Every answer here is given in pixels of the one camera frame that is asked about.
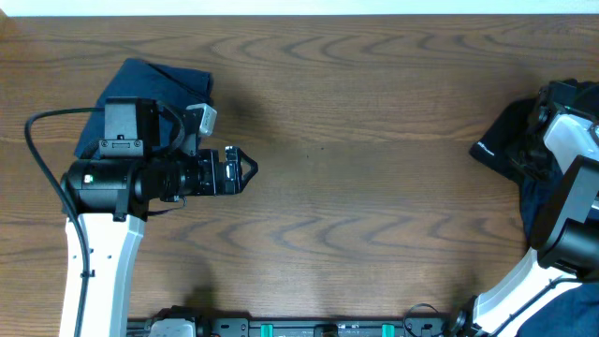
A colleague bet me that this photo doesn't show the folded navy shorts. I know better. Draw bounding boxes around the folded navy shorts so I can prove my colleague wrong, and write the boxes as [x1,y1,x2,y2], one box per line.
[74,58,213,158]

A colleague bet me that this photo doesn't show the black garment with logo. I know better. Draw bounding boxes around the black garment with logo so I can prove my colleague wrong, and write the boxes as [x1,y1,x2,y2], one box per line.
[469,78,599,184]

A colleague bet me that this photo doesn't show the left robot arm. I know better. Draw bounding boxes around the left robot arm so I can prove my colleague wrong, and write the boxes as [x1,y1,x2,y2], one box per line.
[59,97,258,336]

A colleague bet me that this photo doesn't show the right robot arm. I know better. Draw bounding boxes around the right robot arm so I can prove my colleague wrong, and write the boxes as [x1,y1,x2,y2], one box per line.
[445,79,598,336]

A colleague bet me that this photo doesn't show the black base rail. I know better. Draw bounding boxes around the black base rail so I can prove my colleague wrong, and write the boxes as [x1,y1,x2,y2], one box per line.
[125,306,447,337]

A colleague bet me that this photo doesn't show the dark blue cloth pile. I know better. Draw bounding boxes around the dark blue cloth pile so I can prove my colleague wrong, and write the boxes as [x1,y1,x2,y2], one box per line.
[517,284,598,337]

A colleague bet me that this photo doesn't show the navy blue shorts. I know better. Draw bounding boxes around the navy blue shorts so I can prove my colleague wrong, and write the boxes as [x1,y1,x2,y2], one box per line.
[519,170,563,244]

